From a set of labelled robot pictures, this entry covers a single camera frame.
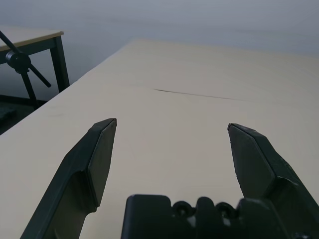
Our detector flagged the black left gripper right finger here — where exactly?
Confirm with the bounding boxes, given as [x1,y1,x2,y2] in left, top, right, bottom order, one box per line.
[227,123,319,239]

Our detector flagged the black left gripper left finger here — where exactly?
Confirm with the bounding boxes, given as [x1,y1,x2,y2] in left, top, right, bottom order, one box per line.
[20,118,118,239]

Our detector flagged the black tripod stand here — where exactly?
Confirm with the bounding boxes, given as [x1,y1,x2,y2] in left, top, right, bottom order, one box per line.
[0,29,52,109]

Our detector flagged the wooden side table black legs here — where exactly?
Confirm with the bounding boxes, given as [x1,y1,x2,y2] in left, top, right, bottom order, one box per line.
[0,24,70,104]

